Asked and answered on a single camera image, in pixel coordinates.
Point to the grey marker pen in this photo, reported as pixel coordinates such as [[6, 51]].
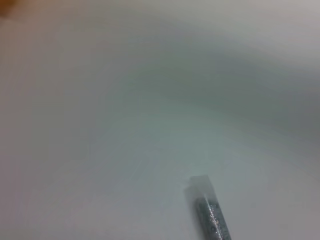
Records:
[[210, 212]]

